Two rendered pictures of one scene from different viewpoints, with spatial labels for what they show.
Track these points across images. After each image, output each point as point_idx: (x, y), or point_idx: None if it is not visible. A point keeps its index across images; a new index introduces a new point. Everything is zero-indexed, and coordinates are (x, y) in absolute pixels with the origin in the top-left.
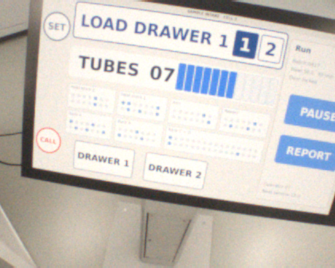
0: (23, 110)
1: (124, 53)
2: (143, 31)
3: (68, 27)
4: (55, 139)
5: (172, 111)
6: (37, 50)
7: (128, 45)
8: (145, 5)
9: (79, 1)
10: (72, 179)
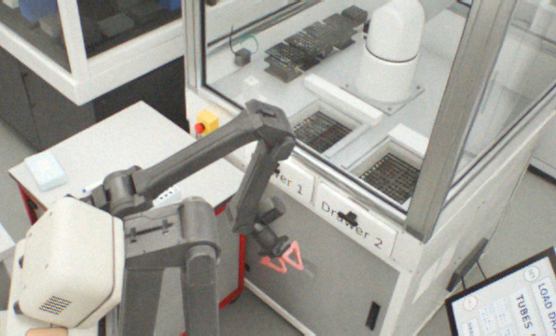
0: (479, 282)
1: (535, 315)
2: (550, 317)
3: (534, 280)
4: (472, 306)
5: None
6: (514, 271)
7: (539, 315)
8: None
9: (549, 277)
10: (454, 327)
